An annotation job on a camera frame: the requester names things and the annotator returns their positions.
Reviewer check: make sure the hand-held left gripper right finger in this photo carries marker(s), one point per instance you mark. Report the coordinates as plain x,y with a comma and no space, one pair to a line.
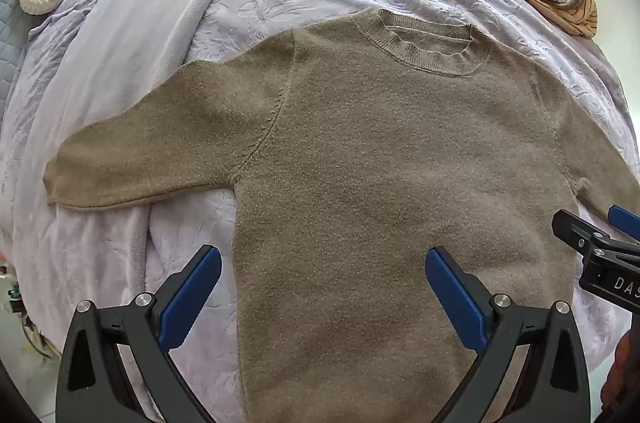
454,300

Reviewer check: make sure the grey quilted bedspread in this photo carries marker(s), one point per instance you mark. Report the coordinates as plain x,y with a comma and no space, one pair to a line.
20,33

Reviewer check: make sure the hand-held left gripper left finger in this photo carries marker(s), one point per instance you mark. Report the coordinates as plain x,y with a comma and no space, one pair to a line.
192,298

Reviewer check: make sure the olive brown knit sweater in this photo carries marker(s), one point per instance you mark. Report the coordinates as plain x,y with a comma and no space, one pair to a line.
360,183

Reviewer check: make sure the person's right forearm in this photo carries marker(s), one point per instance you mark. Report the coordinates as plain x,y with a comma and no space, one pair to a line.
621,368

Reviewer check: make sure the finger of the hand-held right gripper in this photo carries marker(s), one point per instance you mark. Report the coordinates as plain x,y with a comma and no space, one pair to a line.
575,230
625,219

